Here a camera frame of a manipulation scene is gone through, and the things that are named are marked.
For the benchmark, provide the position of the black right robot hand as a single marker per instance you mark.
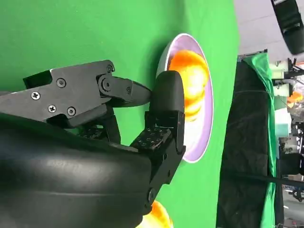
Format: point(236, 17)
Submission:
point(71, 166)

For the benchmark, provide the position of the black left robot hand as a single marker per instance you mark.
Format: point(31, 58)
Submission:
point(288, 16)

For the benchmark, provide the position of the black backdrop cloth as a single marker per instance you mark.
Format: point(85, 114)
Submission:
point(247, 133)

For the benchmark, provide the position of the green table cloth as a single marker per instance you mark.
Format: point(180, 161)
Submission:
point(71, 31)

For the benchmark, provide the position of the lilac plate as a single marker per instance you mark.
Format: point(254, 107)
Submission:
point(204, 133)

